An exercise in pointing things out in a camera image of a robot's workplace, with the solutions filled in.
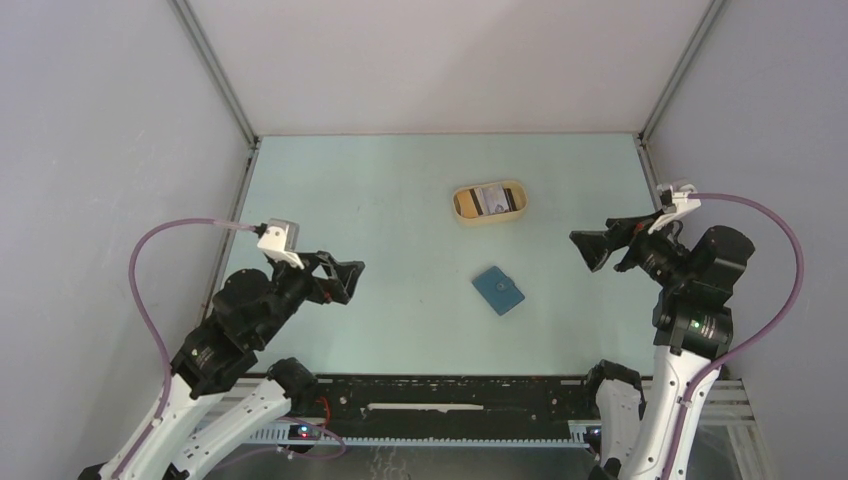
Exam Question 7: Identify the orange card with black stripe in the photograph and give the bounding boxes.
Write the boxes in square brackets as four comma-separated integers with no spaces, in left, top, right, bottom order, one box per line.
[454,189,484,219]

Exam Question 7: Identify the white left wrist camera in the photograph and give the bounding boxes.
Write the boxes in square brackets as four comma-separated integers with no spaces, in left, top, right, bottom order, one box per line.
[256,219,304,270]

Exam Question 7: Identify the grey cable duct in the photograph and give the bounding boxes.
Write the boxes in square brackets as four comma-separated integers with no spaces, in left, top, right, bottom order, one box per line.
[173,423,627,449]

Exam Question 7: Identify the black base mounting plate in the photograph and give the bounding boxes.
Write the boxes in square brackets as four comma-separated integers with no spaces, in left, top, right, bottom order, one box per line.
[294,376,601,441]

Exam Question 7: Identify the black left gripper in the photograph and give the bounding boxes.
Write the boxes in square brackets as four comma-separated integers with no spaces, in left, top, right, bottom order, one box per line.
[254,246,365,345]

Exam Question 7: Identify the aluminium frame rail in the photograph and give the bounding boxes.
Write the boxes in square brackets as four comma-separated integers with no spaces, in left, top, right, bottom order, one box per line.
[153,376,757,425]

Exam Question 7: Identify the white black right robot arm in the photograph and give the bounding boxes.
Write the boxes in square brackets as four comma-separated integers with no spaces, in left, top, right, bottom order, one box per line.
[569,213,755,479]

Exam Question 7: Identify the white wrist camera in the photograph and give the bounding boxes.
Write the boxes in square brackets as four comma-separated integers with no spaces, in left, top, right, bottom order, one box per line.
[648,181,701,234]
[256,219,304,270]

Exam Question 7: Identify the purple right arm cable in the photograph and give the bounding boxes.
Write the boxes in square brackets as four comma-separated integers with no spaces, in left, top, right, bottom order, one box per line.
[659,192,806,480]

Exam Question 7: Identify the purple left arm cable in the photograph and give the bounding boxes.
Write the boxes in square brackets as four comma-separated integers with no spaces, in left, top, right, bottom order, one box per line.
[105,218,349,480]

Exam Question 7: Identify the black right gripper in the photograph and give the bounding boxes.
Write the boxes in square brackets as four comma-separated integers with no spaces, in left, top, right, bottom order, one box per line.
[571,205,694,287]

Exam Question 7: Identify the stack of cards in tray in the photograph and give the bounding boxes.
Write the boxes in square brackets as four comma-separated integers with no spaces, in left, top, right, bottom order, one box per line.
[480,184,517,215]

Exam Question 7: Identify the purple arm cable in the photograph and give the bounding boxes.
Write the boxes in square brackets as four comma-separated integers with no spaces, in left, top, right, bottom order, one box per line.
[105,218,349,480]
[659,192,806,480]

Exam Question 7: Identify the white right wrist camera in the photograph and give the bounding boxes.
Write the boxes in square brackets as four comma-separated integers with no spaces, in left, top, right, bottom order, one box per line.
[648,181,701,234]

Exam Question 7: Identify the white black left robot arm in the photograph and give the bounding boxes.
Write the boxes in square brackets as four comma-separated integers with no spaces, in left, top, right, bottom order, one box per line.
[79,251,366,479]

